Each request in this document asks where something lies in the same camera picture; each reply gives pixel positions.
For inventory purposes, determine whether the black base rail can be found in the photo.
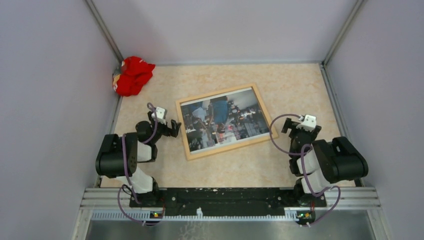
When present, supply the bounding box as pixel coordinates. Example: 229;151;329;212
129;187;327;217

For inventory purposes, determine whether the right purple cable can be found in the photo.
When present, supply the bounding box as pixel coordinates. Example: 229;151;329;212
268;113;342;227

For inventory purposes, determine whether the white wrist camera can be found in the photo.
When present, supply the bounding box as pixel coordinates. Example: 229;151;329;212
296;114;317;132
153;106;168;125

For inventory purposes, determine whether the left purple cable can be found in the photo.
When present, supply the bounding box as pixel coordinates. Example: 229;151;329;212
117;102;166;227

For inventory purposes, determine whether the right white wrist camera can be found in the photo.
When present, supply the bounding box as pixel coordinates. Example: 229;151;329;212
296;114;317;132

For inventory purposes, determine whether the red cloth doll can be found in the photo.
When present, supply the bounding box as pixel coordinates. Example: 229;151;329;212
112;56;156;97

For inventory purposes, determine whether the wooden picture frame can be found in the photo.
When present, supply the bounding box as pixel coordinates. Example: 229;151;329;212
175;83;279;162

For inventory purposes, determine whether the purple cable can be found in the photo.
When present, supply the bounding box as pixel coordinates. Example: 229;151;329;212
117;102;166;227
268;113;342;227

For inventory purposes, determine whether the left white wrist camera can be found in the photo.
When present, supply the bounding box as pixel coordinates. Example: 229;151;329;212
153;106;168;125

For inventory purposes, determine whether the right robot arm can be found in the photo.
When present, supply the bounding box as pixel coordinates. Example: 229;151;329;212
281;114;369;206

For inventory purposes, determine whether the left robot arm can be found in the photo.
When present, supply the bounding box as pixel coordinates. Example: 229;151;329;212
95;107;182;207

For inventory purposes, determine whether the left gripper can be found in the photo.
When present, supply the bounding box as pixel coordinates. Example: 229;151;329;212
147;111;181;144

